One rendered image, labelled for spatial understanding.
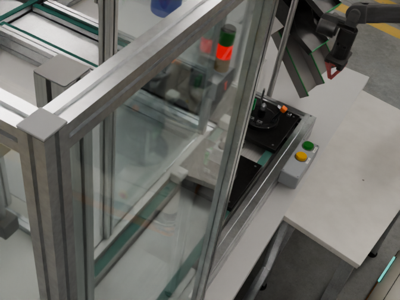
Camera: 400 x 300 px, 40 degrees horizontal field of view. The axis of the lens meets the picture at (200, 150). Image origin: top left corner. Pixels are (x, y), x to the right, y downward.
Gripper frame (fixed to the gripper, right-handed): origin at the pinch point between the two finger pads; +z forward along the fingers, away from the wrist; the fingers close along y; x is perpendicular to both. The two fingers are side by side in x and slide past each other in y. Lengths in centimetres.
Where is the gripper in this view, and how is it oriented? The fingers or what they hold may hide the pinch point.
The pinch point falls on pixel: (330, 76)
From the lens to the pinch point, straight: 196.9
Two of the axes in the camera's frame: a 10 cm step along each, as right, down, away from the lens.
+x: 8.5, 4.5, -2.7
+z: -1.5, 7.0, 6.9
